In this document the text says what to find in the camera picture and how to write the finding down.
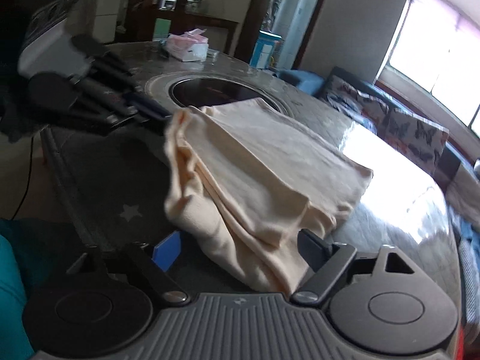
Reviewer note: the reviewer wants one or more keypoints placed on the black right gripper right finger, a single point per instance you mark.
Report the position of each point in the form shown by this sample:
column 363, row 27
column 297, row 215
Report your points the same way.
column 380, row 302

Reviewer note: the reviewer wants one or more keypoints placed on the white refrigerator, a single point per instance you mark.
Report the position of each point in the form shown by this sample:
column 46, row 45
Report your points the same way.
column 104, row 21

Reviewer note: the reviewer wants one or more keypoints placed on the blue white small cabinet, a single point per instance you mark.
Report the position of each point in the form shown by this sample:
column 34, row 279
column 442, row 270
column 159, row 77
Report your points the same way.
column 263, row 50

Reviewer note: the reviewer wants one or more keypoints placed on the butterfly print cushion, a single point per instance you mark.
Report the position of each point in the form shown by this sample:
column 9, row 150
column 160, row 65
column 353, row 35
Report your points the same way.
column 418, row 139
column 363, row 108

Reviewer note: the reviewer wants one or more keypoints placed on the round black table stove recess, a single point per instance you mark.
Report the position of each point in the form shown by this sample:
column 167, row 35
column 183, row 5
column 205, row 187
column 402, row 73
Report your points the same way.
column 180, row 89

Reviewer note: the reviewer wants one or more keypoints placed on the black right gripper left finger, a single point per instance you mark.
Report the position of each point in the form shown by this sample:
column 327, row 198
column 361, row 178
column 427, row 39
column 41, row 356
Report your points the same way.
column 104, row 301

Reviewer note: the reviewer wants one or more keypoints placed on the dark wooden cabinet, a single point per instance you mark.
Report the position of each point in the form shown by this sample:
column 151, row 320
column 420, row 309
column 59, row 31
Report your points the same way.
column 146, row 20

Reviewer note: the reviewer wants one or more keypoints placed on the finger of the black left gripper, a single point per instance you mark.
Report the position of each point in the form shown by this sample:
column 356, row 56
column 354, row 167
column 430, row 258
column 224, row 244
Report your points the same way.
column 97, row 52
column 62, row 101

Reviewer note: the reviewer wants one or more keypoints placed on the pink tissue pack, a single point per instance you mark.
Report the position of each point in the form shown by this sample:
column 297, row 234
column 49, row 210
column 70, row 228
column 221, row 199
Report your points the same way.
column 191, row 46

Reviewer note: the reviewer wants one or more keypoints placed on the cream beige garment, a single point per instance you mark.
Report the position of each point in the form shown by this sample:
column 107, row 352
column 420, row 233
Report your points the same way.
column 246, row 179

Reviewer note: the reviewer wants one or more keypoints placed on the window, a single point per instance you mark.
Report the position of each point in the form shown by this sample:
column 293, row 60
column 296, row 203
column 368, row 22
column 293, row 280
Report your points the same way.
column 434, row 62

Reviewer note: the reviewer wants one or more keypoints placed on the teal cloth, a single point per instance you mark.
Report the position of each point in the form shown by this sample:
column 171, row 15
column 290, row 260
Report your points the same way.
column 14, row 340

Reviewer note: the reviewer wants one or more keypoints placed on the blue corner sofa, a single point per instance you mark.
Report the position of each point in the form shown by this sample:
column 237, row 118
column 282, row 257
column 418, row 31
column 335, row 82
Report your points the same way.
column 455, row 176

